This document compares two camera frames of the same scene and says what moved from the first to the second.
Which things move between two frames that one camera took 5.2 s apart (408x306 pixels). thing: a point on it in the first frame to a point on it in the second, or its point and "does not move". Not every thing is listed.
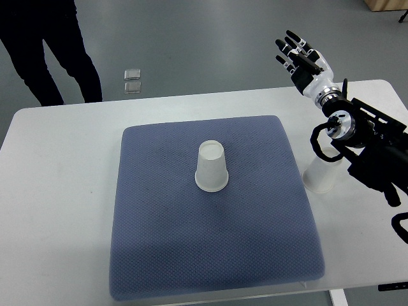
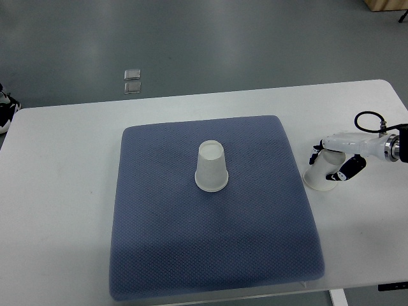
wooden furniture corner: x=382 y=5 does not move
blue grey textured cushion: x=209 y=206 does not move
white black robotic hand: x=309 y=69 to x=360 y=145
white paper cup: x=320 y=175 does not move
